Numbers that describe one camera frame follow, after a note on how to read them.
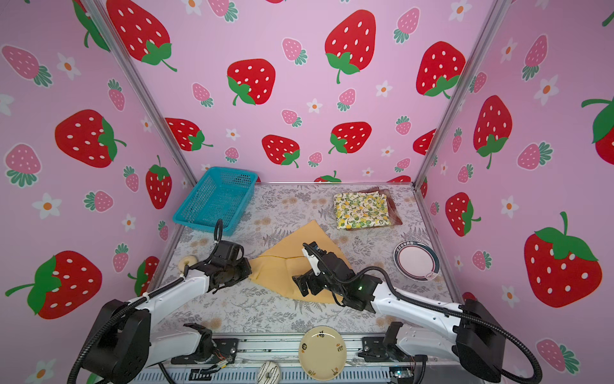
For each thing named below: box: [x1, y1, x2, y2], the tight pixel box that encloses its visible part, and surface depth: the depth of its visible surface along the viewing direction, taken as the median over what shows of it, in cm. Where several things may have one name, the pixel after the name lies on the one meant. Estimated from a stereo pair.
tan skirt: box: [248, 220, 351, 304], surface depth 90 cm
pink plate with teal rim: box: [393, 240, 441, 283], surface depth 95 cm
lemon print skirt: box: [333, 190, 391, 231], surface depth 106 cm
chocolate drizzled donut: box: [256, 360, 281, 384], surface depth 69 cm
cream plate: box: [298, 326, 348, 382], surface depth 75 cm
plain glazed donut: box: [177, 255, 198, 273], surface depth 94 cm
